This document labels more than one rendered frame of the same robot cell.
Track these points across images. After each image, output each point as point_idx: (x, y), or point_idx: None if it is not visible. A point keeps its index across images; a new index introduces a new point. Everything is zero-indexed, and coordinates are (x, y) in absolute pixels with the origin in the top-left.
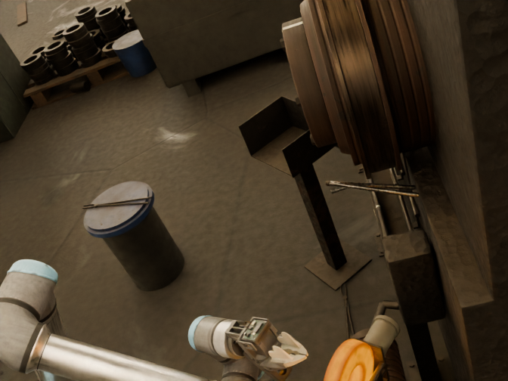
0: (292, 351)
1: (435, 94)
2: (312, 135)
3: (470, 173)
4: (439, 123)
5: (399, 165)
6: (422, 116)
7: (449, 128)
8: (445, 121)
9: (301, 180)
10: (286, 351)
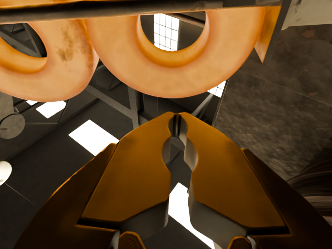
0: (195, 158)
1: (276, 168)
2: None
3: (223, 132)
4: (292, 157)
5: (331, 169)
6: (307, 171)
7: (255, 150)
8: (263, 154)
9: None
10: (189, 186)
